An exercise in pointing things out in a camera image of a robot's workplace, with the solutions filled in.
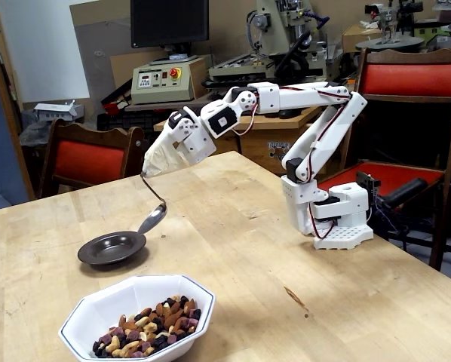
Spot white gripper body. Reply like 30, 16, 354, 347
167, 106, 217, 166

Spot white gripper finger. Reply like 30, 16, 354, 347
152, 127, 177, 147

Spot bent metal spoon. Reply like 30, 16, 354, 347
140, 171, 168, 235

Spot beige masking tape wrap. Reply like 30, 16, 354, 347
141, 141, 191, 178

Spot black keyboard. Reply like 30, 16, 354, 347
171, 104, 211, 119

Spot beige control box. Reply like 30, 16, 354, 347
130, 56, 207, 106

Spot black plastic crate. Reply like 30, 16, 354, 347
97, 111, 173, 133

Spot red and black case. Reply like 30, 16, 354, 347
100, 81, 134, 114

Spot small wooden red chair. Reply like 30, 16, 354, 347
38, 118, 145, 199

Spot wooden desk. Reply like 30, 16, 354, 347
153, 104, 347, 176

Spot large brown cardboard panel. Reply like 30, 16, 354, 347
69, 0, 136, 127

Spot white small paper box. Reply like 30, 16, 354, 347
32, 100, 85, 124

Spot black computer monitor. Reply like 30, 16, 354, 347
130, 0, 210, 66

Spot dark brown small plate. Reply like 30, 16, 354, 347
77, 231, 148, 266

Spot grey plastic bag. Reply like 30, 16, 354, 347
20, 120, 54, 149

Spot beige milling machine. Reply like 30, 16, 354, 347
203, 0, 347, 100

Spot black circuit board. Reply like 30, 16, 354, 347
355, 170, 382, 195

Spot mixed nuts heap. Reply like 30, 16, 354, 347
92, 295, 203, 359

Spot white octagonal bowl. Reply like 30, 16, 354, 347
57, 274, 216, 362

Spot brown cardboard box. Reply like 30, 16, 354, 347
341, 23, 385, 54

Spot black round table machine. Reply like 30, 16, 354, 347
355, 2, 426, 52

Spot large wooden red chair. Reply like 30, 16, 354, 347
338, 48, 451, 272

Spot green box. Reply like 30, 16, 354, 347
413, 20, 451, 48

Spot black cylinder handle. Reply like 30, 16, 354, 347
383, 177, 429, 209

